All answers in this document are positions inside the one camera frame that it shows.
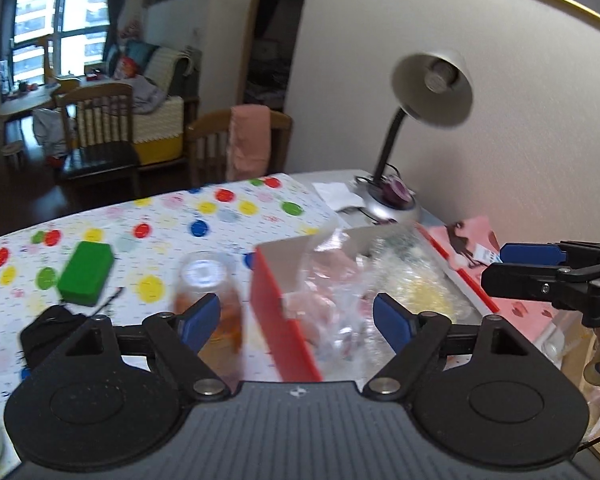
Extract clear bubble wrap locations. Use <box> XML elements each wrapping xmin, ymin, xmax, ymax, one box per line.
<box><xmin>370</xmin><ymin>232</ymin><xmax>481</xmax><ymax>321</ymax></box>

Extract dark cloth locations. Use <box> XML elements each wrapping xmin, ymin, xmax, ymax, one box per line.
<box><xmin>19</xmin><ymin>286</ymin><xmax>126</xmax><ymax>371</ymax></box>

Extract white paper sheet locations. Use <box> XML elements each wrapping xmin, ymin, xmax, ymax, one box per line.
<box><xmin>312</xmin><ymin>180</ymin><xmax>366</xmax><ymax>211</ymax></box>

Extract pink printed gift box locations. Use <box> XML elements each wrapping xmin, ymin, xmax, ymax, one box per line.
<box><xmin>425</xmin><ymin>216</ymin><xmax>581</xmax><ymax>361</ymax></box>

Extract pink cloth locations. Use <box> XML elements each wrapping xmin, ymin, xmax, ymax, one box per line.
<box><xmin>226</xmin><ymin>105</ymin><xmax>272</xmax><ymax>181</ymax></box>

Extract silver desk lamp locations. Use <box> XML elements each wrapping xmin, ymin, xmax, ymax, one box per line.
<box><xmin>354</xmin><ymin>51</ymin><xmax>473</xmax><ymax>223</ymax></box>

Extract amber tea bottle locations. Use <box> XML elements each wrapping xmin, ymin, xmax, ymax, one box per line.
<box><xmin>172</xmin><ymin>251</ymin><xmax>244</xmax><ymax>386</ymax></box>

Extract pink plastic bag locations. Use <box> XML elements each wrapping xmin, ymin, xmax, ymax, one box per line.
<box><xmin>285</xmin><ymin>255</ymin><xmax>376</xmax><ymax>341</ymax></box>

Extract round wooden table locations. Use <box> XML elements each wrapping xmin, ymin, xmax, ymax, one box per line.
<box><xmin>0</xmin><ymin>85</ymin><xmax>81</xmax><ymax>121</ymax></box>

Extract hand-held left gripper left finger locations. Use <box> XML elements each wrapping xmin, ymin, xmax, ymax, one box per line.
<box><xmin>62</xmin><ymin>293</ymin><xmax>232</xmax><ymax>402</ymax></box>

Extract balloon print tablecloth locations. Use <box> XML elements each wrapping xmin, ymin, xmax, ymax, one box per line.
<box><xmin>0</xmin><ymin>172</ymin><xmax>341</xmax><ymax>466</ymax></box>

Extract white cloth bundle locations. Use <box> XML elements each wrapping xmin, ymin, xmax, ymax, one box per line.
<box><xmin>32</xmin><ymin>107</ymin><xmax>70</xmax><ymax>157</ymax></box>

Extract yellow face mask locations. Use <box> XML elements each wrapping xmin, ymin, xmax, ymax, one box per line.
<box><xmin>405</xmin><ymin>280</ymin><xmax>456</xmax><ymax>313</ymax></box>

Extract sofa with yellow base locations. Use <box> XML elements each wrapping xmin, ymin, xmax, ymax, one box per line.
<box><xmin>105</xmin><ymin>42</ymin><xmax>201</xmax><ymax>166</ymax></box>

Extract green rectangular box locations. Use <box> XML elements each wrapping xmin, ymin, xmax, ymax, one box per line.
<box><xmin>56</xmin><ymin>241</ymin><xmax>115</xmax><ymax>307</ymax></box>

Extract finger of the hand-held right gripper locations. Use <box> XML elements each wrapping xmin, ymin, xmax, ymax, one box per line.
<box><xmin>499</xmin><ymin>240</ymin><xmax>600</xmax><ymax>267</ymax></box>
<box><xmin>481</xmin><ymin>259</ymin><xmax>600</xmax><ymax>330</ymax></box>

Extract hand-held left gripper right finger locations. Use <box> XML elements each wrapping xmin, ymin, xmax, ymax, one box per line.
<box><xmin>361</xmin><ymin>293</ymin><xmax>531</xmax><ymax>403</ymax></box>

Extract red cardboard box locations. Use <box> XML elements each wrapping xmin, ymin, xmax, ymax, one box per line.
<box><xmin>250</xmin><ymin>222</ymin><xmax>501</xmax><ymax>383</ymax></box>

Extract wooden slat-back chair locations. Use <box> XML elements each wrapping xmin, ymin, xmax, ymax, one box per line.
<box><xmin>55</xmin><ymin>82</ymin><xmax>142</xmax><ymax>196</ymax></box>

